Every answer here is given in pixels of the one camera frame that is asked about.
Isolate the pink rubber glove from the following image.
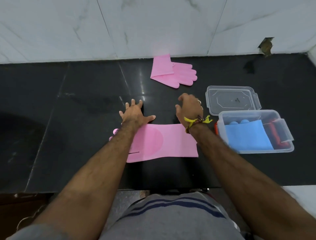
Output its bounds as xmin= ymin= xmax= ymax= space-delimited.
xmin=150 ymin=54 xmax=198 ymax=89
xmin=109 ymin=123 xmax=199 ymax=164

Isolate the transparent plastic box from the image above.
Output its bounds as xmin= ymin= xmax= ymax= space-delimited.
xmin=214 ymin=109 xmax=295 ymax=155

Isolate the yellow thread wristband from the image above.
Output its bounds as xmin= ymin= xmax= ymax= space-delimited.
xmin=184 ymin=114 xmax=213 ymax=134

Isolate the person's left forearm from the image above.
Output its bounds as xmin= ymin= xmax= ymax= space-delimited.
xmin=32 ymin=121 xmax=144 ymax=240

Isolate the transparent box lid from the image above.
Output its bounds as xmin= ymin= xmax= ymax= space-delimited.
xmin=205 ymin=85 xmax=262 ymax=117

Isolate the grey striped shirt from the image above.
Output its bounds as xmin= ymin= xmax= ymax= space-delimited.
xmin=5 ymin=192 xmax=247 ymax=240

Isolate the brown bead bracelet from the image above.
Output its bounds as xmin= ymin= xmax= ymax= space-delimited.
xmin=185 ymin=116 xmax=204 ymax=134

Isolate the person's right hand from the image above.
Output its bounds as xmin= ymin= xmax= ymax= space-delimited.
xmin=175 ymin=93 xmax=204 ymax=128

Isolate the brown wooden cabinet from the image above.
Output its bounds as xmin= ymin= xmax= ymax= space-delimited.
xmin=0 ymin=193 xmax=54 ymax=240

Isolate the person's left hand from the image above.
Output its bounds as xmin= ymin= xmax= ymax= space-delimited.
xmin=118 ymin=99 xmax=156 ymax=127

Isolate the person's right forearm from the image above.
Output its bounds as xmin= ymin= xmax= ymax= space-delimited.
xmin=189 ymin=122 xmax=316 ymax=240

